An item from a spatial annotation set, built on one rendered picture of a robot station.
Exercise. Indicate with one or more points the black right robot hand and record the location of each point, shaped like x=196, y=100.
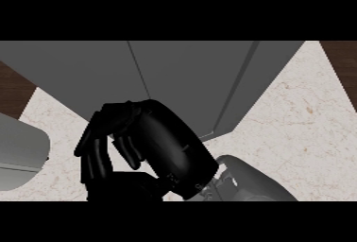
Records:
x=167, y=141

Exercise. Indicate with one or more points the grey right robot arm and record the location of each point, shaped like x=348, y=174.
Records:
x=263, y=186

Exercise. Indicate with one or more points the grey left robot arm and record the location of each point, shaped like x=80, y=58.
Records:
x=18, y=148

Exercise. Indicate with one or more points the narrow dark grey cabinet door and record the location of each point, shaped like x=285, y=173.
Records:
x=195, y=72

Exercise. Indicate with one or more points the dark grey cabinet body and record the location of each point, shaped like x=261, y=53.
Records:
x=264, y=78

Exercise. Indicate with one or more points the wide dark grey cabinet door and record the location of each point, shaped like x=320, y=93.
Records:
x=69, y=72

